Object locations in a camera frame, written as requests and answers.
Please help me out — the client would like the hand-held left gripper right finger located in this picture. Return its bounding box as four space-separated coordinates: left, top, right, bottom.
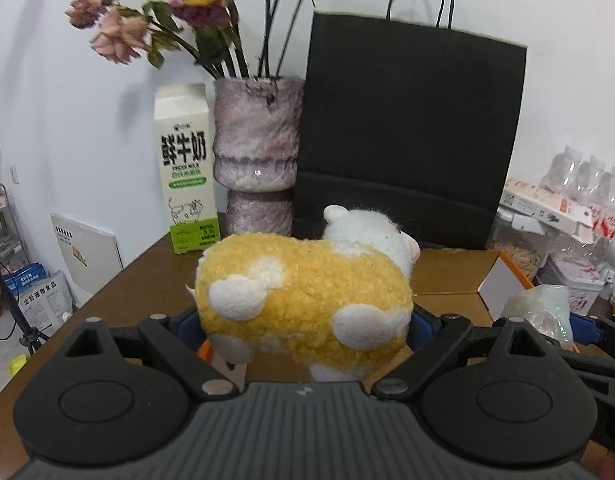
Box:
370 310 563 405

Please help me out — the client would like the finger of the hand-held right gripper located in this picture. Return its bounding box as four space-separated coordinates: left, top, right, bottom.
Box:
557 347 615 396
570 314 615 348

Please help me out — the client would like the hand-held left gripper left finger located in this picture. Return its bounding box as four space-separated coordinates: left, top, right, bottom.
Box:
62 310 239 403

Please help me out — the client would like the pale green plastic bag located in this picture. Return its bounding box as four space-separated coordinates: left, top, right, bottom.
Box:
500 284 575 351

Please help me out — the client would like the orange cardboard box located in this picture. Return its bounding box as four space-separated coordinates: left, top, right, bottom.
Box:
197 247 538 363

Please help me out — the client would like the yellow and white plush toy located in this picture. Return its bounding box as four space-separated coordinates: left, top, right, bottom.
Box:
186 204 421 382

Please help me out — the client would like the printed rectangular tin box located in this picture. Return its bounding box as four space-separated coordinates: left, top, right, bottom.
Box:
537 249 608 317

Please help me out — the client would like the clear plastic food container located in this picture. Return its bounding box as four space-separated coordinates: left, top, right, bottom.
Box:
489 210 553 281

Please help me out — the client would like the white board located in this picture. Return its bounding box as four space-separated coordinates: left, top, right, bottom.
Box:
50 213 124 307

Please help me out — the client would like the flat white carton box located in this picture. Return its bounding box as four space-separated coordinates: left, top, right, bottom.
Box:
500 177 607 251

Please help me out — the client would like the clear plastic water bottle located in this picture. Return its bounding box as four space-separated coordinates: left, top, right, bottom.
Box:
540 146 581 196
595 165 615 241
572 155 608 211

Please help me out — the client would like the white printed package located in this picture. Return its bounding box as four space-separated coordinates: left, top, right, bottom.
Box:
2 262 74 332

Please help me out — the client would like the white and green milk carton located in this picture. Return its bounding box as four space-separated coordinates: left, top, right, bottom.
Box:
154 83 221 254

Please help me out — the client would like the black tripod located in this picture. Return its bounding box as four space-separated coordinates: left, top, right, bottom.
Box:
0 245 53 357

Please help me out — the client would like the black paper bag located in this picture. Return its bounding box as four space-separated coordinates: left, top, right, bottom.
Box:
291 0 528 251

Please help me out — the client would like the dried rose bouquet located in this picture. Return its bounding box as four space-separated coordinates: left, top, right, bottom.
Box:
64 0 343 81

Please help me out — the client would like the metal wire rack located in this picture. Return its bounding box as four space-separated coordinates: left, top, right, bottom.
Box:
0 182 32 281

